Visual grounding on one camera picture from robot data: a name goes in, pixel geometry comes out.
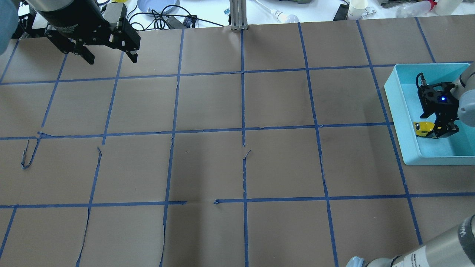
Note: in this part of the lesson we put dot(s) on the white paper cup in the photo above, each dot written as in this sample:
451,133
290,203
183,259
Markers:
356,9

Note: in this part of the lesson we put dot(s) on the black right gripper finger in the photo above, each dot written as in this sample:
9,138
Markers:
443,127

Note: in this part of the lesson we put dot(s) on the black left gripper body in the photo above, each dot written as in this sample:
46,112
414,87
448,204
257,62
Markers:
71,19

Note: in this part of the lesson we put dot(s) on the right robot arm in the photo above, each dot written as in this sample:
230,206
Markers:
454,247

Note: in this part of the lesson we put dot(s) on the light blue plastic bin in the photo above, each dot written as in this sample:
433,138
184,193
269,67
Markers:
405,107

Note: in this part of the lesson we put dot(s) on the yellow beetle toy car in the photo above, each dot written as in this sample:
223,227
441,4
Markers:
424,129

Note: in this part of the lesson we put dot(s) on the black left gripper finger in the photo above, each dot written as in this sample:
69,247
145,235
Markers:
132,55
87,55

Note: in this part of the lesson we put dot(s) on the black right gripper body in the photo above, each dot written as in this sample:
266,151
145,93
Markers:
449,109

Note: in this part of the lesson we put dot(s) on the aluminium frame post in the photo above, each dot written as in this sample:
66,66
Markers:
238,15

